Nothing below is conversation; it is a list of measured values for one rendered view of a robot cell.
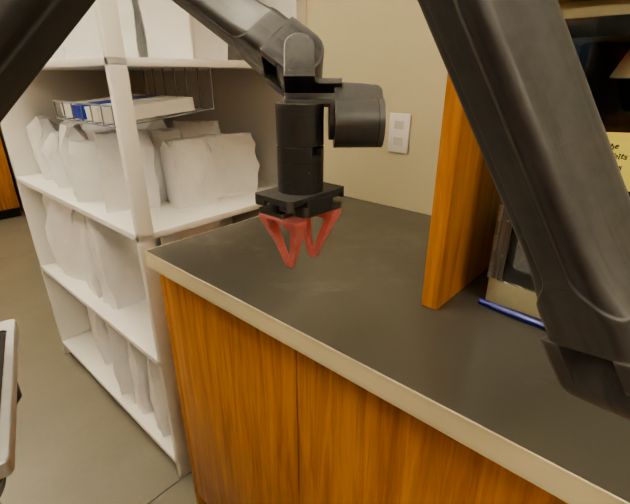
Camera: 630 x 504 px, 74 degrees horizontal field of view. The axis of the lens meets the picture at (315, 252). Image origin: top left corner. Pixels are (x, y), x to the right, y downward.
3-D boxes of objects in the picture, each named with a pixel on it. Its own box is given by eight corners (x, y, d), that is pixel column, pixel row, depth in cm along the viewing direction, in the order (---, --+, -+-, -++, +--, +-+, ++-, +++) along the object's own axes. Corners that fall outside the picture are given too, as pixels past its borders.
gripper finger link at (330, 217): (341, 258, 58) (343, 191, 54) (306, 275, 53) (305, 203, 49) (305, 246, 62) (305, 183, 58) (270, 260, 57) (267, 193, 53)
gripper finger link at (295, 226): (333, 262, 56) (334, 194, 53) (296, 280, 51) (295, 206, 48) (297, 249, 61) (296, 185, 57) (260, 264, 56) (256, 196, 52)
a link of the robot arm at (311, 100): (276, 92, 51) (273, 94, 46) (332, 92, 51) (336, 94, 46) (278, 149, 54) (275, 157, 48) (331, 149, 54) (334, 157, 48)
